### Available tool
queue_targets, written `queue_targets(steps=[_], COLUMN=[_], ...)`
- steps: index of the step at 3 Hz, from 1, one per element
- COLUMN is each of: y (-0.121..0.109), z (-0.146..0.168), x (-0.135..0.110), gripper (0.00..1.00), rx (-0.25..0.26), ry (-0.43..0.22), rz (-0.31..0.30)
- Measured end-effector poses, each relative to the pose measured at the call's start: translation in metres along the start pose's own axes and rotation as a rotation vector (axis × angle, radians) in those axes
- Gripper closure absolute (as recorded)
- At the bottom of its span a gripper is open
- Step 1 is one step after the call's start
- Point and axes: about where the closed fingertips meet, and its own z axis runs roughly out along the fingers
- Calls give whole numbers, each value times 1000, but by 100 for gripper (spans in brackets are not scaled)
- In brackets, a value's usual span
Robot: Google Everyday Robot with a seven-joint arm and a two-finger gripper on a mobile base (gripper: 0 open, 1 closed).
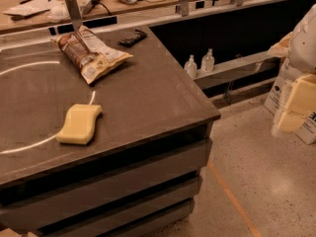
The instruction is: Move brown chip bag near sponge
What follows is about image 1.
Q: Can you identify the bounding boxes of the left clear sanitizer bottle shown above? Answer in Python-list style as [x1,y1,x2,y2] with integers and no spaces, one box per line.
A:
[184,54,198,79]

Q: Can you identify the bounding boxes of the white papers on desk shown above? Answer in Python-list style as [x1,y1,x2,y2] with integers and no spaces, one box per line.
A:
[4,0,62,16]

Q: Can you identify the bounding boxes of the grey power strip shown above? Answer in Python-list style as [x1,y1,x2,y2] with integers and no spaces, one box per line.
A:
[80,0,100,15]

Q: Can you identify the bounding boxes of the dark snack bar wrapper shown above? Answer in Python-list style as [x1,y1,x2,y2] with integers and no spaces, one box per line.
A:
[118,30,147,47]

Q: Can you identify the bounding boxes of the white crumpled mask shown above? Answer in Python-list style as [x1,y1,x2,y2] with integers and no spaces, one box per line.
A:
[46,5,69,22]

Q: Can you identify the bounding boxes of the grey drawer cabinet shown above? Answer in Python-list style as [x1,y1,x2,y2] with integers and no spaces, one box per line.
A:
[0,124,211,237]

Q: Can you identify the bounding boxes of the left metal bracket post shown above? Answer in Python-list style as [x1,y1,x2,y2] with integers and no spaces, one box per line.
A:
[64,0,82,32]

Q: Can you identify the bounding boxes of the brown chip bag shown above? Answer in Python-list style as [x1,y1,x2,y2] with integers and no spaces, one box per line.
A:
[52,26,132,85]

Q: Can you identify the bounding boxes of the yellow sponge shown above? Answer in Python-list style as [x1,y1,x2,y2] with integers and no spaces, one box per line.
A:
[55,104,103,145]

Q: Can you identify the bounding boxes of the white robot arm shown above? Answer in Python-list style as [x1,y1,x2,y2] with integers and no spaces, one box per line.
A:
[265,5,316,144]

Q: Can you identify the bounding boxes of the white cardboard box with logo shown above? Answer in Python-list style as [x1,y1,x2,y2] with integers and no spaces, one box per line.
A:
[265,58,316,144]

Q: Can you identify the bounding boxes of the grey metal shelf rail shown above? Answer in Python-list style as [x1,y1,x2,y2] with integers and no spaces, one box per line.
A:
[195,51,279,89]

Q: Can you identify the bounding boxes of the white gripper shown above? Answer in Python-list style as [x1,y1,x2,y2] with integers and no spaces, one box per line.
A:
[268,33,316,136]

